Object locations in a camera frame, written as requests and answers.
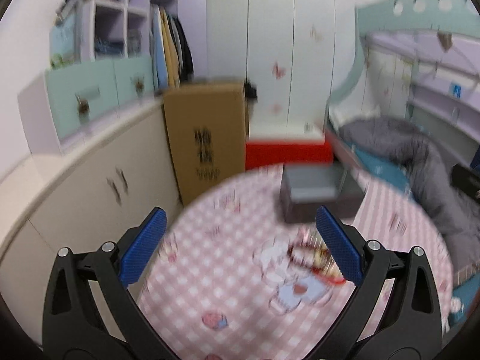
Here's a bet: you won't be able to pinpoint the tall brown cardboard box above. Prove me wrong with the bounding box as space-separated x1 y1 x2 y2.
163 82 247 205

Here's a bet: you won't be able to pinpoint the red storage bench white top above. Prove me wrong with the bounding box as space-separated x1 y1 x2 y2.
245 124 334 171

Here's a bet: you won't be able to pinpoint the purple open shelf unit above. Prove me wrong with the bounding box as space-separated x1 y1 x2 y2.
50 0 181 68

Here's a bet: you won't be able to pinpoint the mint green bunk bed frame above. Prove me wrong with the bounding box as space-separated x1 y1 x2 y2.
325 0 480 166

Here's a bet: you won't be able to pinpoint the hanging clothes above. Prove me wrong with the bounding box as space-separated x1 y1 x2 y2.
150 4 194 94

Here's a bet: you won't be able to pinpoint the white wardrobe with butterfly stickers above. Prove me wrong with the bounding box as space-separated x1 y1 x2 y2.
206 0 356 136

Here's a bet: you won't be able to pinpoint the grey metal tin box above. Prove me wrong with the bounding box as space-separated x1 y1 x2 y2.
279 163 365 224

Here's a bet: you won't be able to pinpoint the grey quilt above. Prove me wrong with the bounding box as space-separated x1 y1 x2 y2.
338 116 479 272

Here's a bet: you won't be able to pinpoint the pink checkered bear tablecloth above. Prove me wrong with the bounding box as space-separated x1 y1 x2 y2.
136 164 455 360

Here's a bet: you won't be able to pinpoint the red braided cord bracelet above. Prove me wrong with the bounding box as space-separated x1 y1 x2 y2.
286 232 348 288

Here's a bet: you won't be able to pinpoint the beige low cabinet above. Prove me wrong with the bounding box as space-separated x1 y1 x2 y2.
1 102 181 344

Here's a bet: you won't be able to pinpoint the mint green drawer unit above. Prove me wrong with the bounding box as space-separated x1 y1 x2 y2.
18 56 154 155

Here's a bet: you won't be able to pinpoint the black clothes pile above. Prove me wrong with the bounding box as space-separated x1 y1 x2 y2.
243 80 257 102

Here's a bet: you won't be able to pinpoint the teal bed sheet mattress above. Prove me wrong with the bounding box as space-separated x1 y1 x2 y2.
347 143 414 200

